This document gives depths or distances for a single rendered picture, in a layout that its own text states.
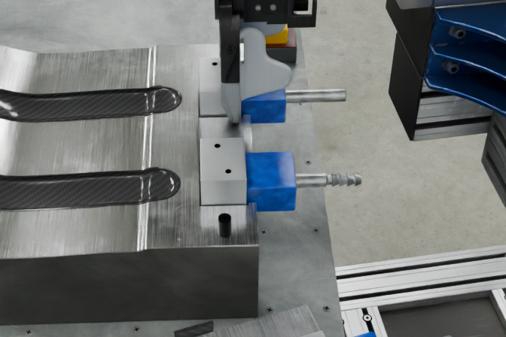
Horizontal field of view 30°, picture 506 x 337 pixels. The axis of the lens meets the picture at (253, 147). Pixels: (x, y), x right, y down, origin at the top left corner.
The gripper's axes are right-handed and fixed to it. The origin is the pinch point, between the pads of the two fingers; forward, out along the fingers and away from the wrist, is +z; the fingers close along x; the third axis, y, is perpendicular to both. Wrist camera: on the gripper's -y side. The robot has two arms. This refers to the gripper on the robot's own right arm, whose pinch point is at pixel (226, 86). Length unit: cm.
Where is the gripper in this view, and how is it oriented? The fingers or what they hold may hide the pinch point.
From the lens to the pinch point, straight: 84.0
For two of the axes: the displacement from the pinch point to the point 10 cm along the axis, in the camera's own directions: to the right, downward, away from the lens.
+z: -0.1, 7.4, 6.7
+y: 10.0, -0.2, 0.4
